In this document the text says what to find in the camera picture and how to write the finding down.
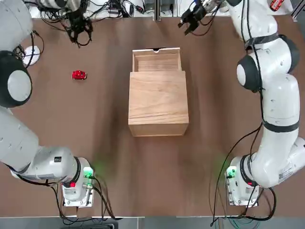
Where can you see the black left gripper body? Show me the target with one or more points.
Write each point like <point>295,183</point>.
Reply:
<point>77,17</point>

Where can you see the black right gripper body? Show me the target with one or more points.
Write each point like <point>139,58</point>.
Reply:
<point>194,13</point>

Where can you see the red toy car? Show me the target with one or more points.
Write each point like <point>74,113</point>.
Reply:
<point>79,75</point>

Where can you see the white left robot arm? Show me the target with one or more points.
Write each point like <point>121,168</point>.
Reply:
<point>21,148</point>

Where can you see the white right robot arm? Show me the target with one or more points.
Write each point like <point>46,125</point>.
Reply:
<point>281,107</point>

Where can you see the wooden cabinet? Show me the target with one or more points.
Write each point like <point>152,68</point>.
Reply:
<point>158,100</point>

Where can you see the white desk lamp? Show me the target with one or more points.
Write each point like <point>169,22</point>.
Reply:
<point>33,53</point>

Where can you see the red handheld tool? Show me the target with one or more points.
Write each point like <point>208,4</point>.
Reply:
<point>277,4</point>

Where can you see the aluminium frame post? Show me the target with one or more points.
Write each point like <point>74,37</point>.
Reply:
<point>157,10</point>
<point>297,16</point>

